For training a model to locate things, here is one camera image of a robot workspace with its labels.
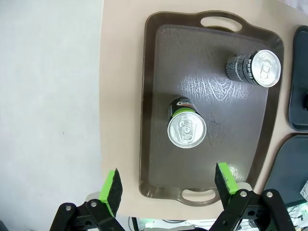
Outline black plastic tray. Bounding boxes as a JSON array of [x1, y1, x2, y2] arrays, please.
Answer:
[[263, 134, 308, 207], [288, 25, 308, 132]]

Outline black Pepsi can green band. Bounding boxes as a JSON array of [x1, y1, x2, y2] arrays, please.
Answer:
[[167, 96, 207, 148]]

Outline white paper with script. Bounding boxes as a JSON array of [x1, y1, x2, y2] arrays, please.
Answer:
[[299, 180, 308, 201]]

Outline brown wood-grain handled tray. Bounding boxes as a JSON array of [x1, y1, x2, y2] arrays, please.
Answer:
[[139, 9, 285, 207]]

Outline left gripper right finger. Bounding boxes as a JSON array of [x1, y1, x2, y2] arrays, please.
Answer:
[[211, 162, 295, 231]]

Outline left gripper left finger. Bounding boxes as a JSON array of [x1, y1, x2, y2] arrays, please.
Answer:
[[49, 167, 125, 231]]

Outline black Pepsi can grey stripes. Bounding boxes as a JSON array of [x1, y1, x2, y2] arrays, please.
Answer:
[[225, 50, 282, 88]]

